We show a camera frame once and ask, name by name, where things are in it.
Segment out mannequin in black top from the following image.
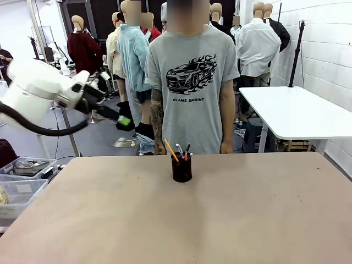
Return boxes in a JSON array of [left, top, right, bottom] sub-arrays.
[[210, 2, 237, 45]]

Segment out black stool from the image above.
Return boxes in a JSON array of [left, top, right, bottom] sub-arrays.
[[243, 117, 265, 152]]

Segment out person in grey t-shirt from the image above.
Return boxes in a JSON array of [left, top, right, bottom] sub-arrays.
[[144, 0, 241, 156]]

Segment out clear bin with clutter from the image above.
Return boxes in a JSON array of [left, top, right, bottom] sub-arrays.
[[0, 157, 59, 183]]

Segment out large clear plastic bin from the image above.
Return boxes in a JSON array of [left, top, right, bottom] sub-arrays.
[[0, 178, 50, 220]]

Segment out mannequin in light blue fleece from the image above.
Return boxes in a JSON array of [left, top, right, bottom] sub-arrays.
[[117, 0, 155, 155]]

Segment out mannequin in cream jacket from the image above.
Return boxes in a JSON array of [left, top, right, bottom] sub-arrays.
[[106, 12, 136, 131]]

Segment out mannequin in plaid hoodie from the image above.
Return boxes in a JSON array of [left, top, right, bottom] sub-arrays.
[[159, 2, 169, 28]]

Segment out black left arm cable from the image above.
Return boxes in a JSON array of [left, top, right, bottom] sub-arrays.
[[0, 101, 89, 138]]

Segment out person's tattooed right forearm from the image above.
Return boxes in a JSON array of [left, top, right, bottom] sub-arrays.
[[149, 87, 166, 144]]

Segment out person's left forearm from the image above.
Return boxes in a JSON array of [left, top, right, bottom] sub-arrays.
[[219, 78, 237, 144]]

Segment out person's right hand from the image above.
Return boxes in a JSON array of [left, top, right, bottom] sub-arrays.
[[154, 139, 168, 156]]

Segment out mannequin in black jacket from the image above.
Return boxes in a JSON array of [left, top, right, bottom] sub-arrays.
[[263, 2, 292, 53]]

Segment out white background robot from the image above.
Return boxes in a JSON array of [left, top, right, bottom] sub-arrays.
[[53, 41, 73, 75]]

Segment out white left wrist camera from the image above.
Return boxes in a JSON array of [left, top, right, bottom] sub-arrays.
[[71, 70, 91, 95]]

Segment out black mesh pen holder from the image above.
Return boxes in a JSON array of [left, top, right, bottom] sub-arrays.
[[170, 152, 193, 183]]

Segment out person's left hand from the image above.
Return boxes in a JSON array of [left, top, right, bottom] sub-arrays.
[[219, 141, 235, 155]]

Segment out metal mannequin base plate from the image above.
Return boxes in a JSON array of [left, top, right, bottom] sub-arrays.
[[112, 136, 140, 149]]

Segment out black tripod stand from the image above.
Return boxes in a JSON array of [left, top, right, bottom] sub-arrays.
[[288, 19, 307, 89]]

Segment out mannequin in white shirt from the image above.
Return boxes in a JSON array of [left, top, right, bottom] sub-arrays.
[[235, 1, 282, 83]]

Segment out mannequin in red jacket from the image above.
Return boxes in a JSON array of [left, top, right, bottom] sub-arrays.
[[141, 12, 163, 43]]

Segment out dark bag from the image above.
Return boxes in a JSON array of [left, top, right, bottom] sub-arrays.
[[0, 138, 20, 169]]

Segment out white table with rounded corner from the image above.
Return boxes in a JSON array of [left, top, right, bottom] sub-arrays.
[[238, 85, 352, 153]]

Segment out orange pencil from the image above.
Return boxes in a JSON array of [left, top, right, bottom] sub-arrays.
[[163, 139, 180, 163]]

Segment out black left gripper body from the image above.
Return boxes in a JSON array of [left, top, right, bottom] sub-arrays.
[[74, 84, 108, 116]]

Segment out seated person in black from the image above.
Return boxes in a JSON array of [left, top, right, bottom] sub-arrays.
[[0, 43, 14, 83]]

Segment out mannequin in maroon sweater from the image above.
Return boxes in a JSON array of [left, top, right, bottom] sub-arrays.
[[67, 15, 104, 76]]

